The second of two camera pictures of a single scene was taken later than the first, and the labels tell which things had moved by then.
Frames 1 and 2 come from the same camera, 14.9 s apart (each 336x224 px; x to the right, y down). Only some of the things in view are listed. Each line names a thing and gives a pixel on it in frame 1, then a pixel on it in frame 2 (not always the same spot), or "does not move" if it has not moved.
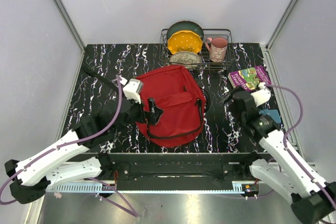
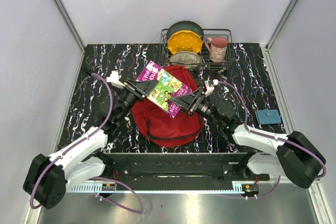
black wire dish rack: [200, 49] does not move
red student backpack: [175, 89] does not move
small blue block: [273, 113] does not move
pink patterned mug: [218, 49] does not move
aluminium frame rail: [69, 21] does not move
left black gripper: [151, 117] -> [139, 89]
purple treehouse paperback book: [249, 78] -> [167, 87]
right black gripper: [227, 98] -> [191, 102]
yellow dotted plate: [184, 41] does not move
